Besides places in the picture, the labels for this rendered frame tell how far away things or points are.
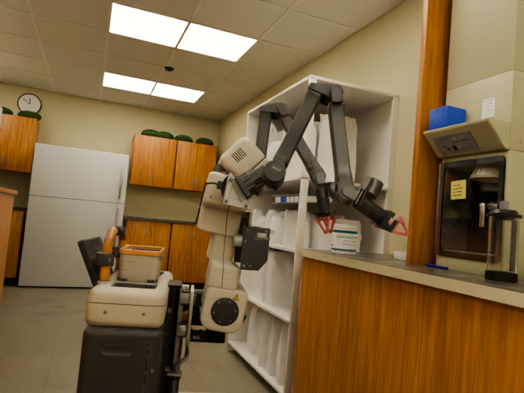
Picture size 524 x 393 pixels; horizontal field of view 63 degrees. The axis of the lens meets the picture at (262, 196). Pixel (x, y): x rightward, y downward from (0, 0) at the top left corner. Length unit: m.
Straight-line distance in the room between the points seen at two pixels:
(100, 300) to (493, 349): 1.19
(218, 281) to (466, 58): 1.37
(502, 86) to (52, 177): 5.19
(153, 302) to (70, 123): 5.47
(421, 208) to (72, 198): 4.77
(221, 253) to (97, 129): 5.27
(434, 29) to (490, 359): 1.41
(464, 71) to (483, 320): 1.05
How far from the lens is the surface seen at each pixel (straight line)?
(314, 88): 1.62
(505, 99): 1.87
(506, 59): 1.92
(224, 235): 1.63
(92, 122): 6.77
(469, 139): 1.84
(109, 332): 1.50
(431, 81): 2.11
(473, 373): 1.53
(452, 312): 1.56
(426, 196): 2.01
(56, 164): 6.01
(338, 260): 2.03
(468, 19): 2.13
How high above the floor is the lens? 1.07
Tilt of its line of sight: 3 degrees up
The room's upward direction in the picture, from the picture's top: 5 degrees clockwise
